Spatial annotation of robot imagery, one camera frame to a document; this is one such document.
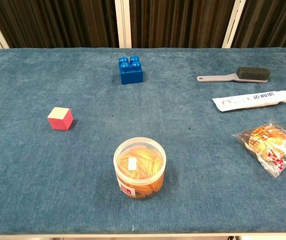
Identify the blue plastic building block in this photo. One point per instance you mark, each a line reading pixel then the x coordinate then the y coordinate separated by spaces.
pixel 131 74

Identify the wide white frame post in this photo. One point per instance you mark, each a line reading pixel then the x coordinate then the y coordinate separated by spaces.
pixel 123 25

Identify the blue velvet table cloth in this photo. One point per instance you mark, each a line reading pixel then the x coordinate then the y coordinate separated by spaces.
pixel 83 175

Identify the bread in clear printed bag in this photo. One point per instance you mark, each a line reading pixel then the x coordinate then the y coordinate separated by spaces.
pixel 270 147

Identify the clear jar of rubber bands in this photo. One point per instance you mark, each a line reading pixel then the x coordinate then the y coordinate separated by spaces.
pixel 140 170

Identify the grey brush with dark bristles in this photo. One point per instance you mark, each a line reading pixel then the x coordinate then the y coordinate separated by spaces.
pixel 251 75

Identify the pink wooden cube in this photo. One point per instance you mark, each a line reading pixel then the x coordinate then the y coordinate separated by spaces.
pixel 59 123

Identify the white frame post with slots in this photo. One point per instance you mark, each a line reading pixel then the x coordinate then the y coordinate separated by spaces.
pixel 233 25

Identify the dark pleated curtain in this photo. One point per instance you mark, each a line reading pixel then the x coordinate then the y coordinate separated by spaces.
pixel 178 22

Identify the white toothpaste tube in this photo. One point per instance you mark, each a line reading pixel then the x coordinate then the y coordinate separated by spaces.
pixel 248 101

